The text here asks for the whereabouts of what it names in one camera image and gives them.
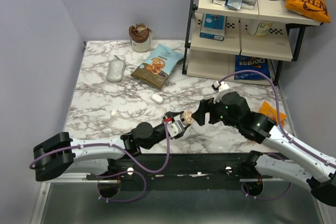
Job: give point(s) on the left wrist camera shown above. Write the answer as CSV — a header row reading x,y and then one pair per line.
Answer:
x,y
175,128

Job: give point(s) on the light blue chip bag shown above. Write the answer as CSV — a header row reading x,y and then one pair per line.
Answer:
x,y
157,67

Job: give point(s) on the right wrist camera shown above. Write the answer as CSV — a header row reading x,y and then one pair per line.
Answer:
x,y
221,88

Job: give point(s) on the silver glitter pouch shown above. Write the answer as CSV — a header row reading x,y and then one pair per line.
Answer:
x,y
115,69

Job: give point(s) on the beige earbud charging case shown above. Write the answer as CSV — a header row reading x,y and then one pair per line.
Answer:
x,y
186,118

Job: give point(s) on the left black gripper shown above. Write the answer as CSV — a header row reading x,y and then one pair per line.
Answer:
x,y
173,114

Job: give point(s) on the black frame beige shelf rack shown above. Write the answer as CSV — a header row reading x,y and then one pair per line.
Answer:
x,y
211,59

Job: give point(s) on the blue Doritos chip bag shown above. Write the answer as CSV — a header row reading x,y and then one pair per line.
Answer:
x,y
251,63

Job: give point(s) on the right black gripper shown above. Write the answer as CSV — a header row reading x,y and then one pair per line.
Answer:
x,y
205,105

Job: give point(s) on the blue box on shelf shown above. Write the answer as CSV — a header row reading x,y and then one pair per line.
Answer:
x,y
213,27

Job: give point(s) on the brown white paper cup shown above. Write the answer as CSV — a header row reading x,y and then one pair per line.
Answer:
x,y
140,37

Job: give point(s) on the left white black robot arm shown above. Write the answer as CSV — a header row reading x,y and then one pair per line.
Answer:
x,y
62,154

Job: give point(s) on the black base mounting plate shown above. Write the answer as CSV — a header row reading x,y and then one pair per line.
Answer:
x,y
228,171

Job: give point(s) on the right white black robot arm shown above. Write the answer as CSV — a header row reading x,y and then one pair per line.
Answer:
x,y
309,168

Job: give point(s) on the orange snack bag on table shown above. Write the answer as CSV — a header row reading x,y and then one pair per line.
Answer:
x,y
267,110

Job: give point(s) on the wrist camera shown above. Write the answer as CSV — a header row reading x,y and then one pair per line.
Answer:
x,y
221,88
175,128

